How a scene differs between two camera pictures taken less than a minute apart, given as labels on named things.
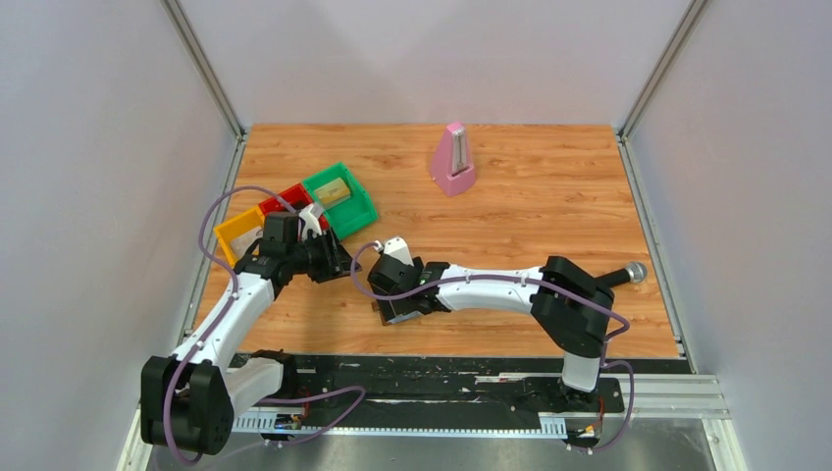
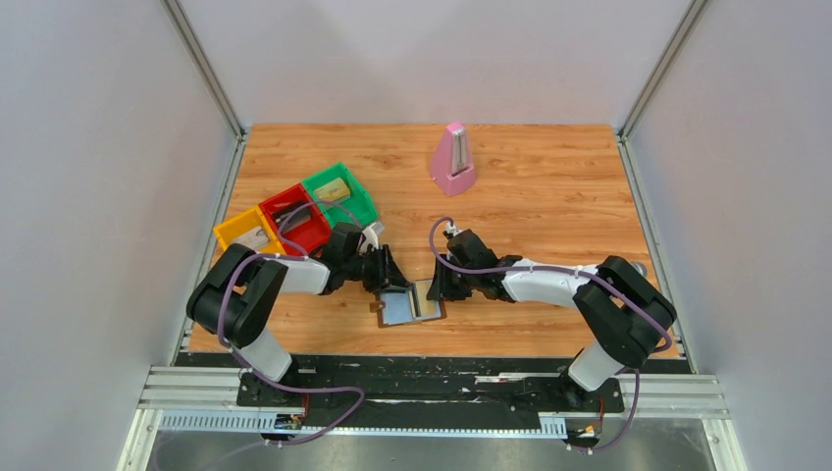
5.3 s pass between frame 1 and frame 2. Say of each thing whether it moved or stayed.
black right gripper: moved
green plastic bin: stayed
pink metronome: stayed
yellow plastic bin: stayed
